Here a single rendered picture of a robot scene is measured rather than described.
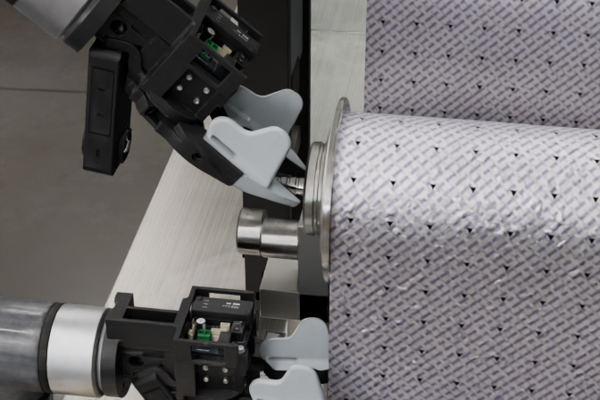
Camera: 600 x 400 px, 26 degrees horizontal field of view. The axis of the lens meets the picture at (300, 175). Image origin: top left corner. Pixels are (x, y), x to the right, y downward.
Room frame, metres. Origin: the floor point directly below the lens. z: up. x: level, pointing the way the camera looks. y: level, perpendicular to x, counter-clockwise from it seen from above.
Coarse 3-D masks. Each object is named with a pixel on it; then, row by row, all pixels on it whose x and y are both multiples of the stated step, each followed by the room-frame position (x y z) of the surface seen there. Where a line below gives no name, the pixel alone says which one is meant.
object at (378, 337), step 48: (336, 288) 0.79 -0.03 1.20; (336, 336) 0.79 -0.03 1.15; (384, 336) 0.79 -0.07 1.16; (432, 336) 0.78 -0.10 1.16; (480, 336) 0.78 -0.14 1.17; (528, 336) 0.77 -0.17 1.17; (576, 336) 0.77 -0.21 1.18; (336, 384) 0.79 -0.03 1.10; (384, 384) 0.79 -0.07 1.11; (432, 384) 0.78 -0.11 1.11; (480, 384) 0.78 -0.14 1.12; (528, 384) 0.77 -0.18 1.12; (576, 384) 0.77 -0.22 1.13
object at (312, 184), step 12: (312, 144) 0.87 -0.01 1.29; (324, 144) 0.87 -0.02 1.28; (312, 156) 0.85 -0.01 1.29; (324, 156) 0.85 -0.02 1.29; (312, 168) 0.84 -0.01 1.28; (312, 180) 0.83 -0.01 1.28; (312, 192) 0.83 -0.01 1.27; (312, 204) 0.82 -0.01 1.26; (312, 216) 0.82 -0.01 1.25; (312, 228) 0.83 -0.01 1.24
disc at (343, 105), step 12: (336, 108) 0.86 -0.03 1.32; (348, 108) 0.90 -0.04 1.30; (336, 120) 0.84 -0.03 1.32; (336, 132) 0.83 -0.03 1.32; (336, 144) 0.82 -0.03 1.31; (336, 156) 0.82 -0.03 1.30; (324, 192) 0.80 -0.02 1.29; (324, 204) 0.79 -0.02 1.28; (324, 216) 0.79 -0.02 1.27; (324, 228) 0.79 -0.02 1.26; (324, 240) 0.78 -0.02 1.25; (324, 252) 0.78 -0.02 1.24; (324, 264) 0.79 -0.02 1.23; (324, 276) 0.79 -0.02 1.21
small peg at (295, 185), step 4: (276, 176) 0.85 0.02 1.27; (284, 176) 0.85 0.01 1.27; (280, 180) 0.84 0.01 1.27; (284, 180) 0.84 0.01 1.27; (288, 180) 0.84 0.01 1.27; (292, 180) 0.84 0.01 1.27; (296, 180) 0.84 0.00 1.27; (300, 180) 0.84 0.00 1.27; (284, 184) 0.84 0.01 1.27; (288, 184) 0.84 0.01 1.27; (292, 184) 0.84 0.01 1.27; (296, 184) 0.84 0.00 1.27; (300, 184) 0.84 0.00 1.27; (288, 188) 0.84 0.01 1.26; (292, 188) 0.84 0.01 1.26; (296, 188) 0.84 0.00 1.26; (300, 188) 0.84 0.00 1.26; (292, 192) 0.84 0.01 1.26; (296, 192) 0.84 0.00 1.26; (300, 192) 0.84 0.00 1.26
